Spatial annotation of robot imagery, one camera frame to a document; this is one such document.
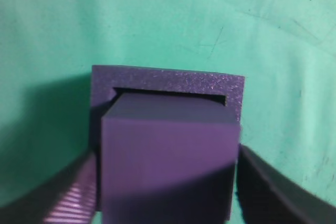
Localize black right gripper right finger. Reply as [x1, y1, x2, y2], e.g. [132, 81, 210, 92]
[236, 145, 335, 224]

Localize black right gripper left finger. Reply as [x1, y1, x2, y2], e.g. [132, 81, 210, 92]
[1, 151, 96, 223]

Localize small purple cube block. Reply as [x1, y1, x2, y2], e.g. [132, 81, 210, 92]
[101, 93, 240, 223]

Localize large purple foam groove block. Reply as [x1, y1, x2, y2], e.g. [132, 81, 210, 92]
[88, 65, 245, 167]

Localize green cloth backdrop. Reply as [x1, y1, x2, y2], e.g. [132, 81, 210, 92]
[1, 0, 335, 205]

